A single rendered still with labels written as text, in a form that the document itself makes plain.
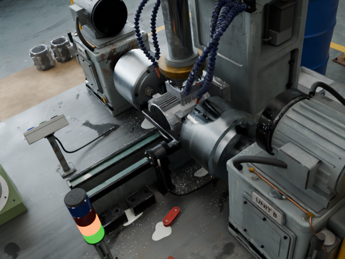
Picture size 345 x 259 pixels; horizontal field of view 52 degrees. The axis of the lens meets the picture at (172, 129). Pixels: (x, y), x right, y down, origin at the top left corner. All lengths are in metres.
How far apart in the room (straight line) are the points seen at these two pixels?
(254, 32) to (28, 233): 1.12
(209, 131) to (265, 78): 0.40
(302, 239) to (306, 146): 0.25
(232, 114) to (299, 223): 0.43
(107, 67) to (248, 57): 0.69
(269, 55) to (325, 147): 0.63
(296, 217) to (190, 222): 0.52
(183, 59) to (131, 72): 0.31
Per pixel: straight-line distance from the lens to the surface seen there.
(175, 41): 1.25
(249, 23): 1.27
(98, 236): 1.08
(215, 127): 1.15
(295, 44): 1.50
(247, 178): 1.00
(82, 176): 1.44
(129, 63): 1.55
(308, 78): 2.73
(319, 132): 0.86
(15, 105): 3.50
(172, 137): 1.31
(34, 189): 1.66
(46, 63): 3.83
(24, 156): 1.84
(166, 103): 1.36
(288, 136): 0.89
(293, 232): 0.99
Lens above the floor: 1.93
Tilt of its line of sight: 42 degrees down
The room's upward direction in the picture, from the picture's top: 10 degrees counter-clockwise
